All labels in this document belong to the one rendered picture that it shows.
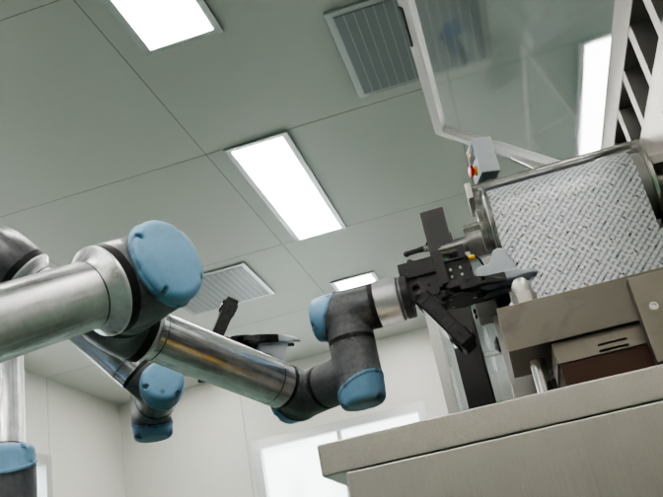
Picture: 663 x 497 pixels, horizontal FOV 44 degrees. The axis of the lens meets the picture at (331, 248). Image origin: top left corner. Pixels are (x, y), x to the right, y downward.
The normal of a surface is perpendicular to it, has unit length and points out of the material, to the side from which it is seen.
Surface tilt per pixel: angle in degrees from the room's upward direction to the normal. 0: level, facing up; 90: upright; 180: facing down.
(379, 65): 180
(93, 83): 180
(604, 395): 90
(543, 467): 90
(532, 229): 90
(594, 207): 90
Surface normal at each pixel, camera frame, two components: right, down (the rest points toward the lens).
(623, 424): -0.26, -0.36
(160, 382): 0.31, -0.44
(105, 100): 0.18, 0.90
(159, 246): 0.75, -0.43
